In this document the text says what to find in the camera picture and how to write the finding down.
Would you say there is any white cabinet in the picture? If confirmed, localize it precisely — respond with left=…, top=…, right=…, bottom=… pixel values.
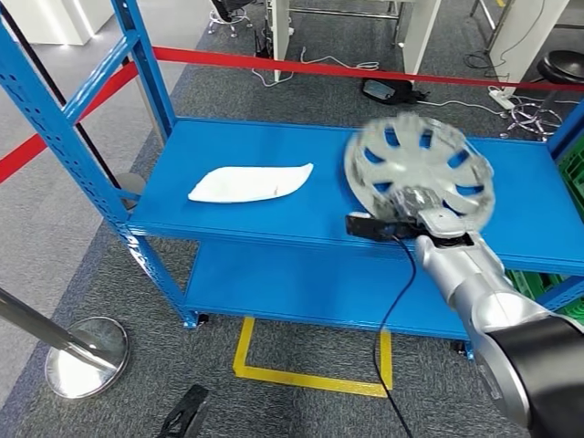
left=13, top=0, right=115, bottom=47

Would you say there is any black camera cable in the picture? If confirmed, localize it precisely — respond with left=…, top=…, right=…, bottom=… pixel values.
left=373, top=235, right=418, bottom=438

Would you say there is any chrome stanchion with round base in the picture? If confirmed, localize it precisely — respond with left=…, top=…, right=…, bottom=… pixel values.
left=0, top=287, right=131, bottom=401
left=122, top=57, right=164, bottom=146

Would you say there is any black post stanchion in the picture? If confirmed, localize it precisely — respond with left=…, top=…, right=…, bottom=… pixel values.
left=0, top=3, right=146, bottom=211

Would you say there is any white floor cable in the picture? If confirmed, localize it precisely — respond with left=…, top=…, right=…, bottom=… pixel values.
left=417, top=96, right=503, bottom=116
left=251, top=45, right=380, bottom=89

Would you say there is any green plastic crate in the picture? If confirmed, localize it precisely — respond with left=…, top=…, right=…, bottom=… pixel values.
left=558, top=135, right=584, bottom=228
left=506, top=270, right=584, bottom=328

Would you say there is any black bag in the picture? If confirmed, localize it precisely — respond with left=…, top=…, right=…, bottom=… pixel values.
left=361, top=77, right=430, bottom=105

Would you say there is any chair with chrome base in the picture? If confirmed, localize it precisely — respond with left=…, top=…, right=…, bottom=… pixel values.
left=207, top=0, right=253, bottom=38

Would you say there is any silver plastic wheel hubcap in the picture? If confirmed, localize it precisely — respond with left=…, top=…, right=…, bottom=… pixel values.
left=343, top=113, right=496, bottom=234

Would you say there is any blue metal shelf rack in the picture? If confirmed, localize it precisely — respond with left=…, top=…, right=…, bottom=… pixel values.
left=0, top=0, right=584, bottom=362

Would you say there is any black stool with chrome base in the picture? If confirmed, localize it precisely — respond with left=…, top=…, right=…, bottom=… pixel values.
left=499, top=49, right=584, bottom=141

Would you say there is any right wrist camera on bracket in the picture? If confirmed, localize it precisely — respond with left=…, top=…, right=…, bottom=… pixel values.
left=344, top=213, right=421, bottom=243

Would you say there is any white curved plastic part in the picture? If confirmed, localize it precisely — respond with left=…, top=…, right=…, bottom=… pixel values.
left=187, top=162, right=315, bottom=204

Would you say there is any white power strip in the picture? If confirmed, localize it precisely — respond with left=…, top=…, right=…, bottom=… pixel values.
left=487, top=86, right=517, bottom=111

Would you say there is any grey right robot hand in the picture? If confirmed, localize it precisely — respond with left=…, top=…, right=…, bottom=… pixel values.
left=385, top=185, right=446, bottom=224

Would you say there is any white table leg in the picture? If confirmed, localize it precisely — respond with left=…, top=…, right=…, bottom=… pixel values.
left=269, top=0, right=291, bottom=83
left=401, top=0, right=443, bottom=77
left=487, top=0, right=570, bottom=92

